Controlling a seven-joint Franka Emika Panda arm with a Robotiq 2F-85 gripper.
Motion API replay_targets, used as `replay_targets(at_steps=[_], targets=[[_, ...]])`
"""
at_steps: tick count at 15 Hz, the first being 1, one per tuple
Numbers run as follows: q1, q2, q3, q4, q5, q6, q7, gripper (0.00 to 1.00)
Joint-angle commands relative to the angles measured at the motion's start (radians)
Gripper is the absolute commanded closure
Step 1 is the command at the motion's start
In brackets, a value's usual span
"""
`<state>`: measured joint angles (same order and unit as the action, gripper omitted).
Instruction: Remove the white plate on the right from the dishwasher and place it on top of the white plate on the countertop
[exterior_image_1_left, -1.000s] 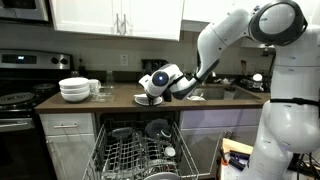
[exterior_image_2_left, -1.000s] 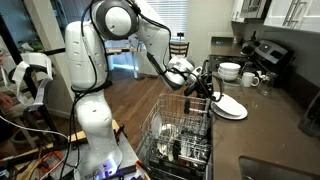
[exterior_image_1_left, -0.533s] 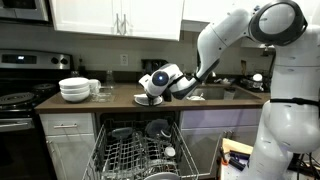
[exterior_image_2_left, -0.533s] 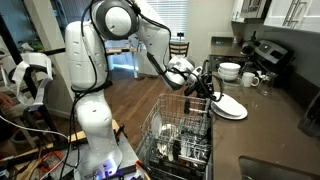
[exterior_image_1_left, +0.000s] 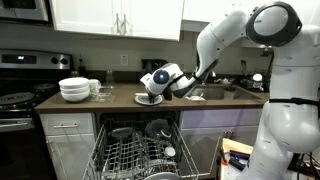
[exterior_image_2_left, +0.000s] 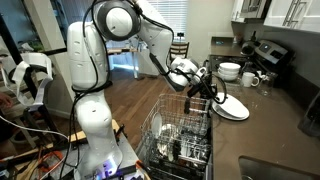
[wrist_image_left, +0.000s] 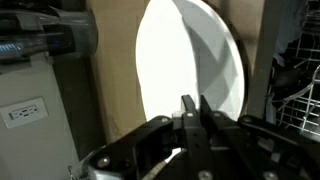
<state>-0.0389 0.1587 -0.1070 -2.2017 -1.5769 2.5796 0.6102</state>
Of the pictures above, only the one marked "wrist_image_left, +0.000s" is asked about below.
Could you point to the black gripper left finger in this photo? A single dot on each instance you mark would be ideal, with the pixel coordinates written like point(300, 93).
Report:
point(196, 143)

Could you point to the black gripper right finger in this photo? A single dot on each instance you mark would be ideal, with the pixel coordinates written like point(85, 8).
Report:
point(260, 146)

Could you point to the white wall outlet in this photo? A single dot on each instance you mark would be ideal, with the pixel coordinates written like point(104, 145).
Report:
point(23, 111)

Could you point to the black wall-mounted device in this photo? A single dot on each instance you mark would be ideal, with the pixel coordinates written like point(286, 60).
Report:
point(50, 36)

